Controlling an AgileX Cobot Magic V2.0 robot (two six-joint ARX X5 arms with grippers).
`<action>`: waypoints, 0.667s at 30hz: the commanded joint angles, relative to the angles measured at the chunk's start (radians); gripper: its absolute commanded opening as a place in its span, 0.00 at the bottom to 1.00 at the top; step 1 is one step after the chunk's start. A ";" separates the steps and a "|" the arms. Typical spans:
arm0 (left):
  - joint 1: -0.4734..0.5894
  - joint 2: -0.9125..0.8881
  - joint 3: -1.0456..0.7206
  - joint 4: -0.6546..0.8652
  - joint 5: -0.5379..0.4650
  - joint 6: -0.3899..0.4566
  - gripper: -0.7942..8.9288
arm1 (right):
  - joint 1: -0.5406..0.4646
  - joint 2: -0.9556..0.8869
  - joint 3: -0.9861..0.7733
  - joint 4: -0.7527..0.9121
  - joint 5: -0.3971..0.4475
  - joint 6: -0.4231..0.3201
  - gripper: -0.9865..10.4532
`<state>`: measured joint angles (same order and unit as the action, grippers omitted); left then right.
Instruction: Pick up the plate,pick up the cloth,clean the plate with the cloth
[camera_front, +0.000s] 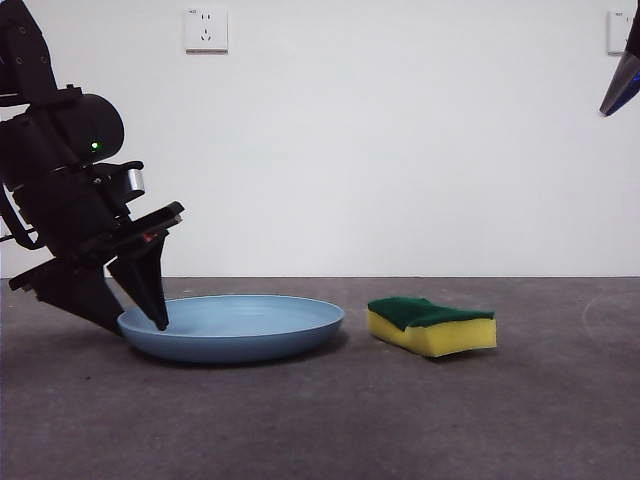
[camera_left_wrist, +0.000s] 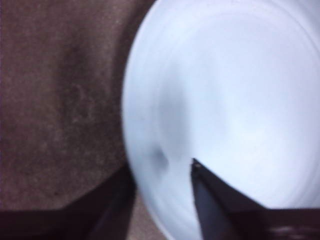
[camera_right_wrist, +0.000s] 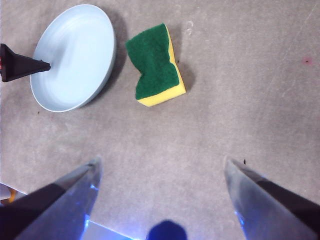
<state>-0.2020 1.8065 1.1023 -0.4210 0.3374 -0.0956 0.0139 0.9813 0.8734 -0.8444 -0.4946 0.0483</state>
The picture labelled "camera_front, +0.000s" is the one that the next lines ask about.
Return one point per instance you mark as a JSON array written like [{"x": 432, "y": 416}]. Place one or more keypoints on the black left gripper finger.
[
  {"x": 142, "y": 280},
  {"x": 80, "y": 300}
]

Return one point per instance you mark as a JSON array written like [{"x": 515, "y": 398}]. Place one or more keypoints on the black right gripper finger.
[
  {"x": 622, "y": 75},
  {"x": 631, "y": 95}
]

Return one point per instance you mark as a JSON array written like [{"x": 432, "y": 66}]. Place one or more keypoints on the light blue round plate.
[{"x": 235, "y": 330}]

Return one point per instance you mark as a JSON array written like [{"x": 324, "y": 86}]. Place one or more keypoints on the yellow sponge with green pad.
[{"x": 450, "y": 335}]

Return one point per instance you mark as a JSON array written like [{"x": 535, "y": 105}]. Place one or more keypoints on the white wall socket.
[
  {"x": 206, "y": 30},
  {"x": 617, "y": 32}
]

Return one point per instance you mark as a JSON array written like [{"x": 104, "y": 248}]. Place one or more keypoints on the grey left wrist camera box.
[{"x": 134, "y": 182}]

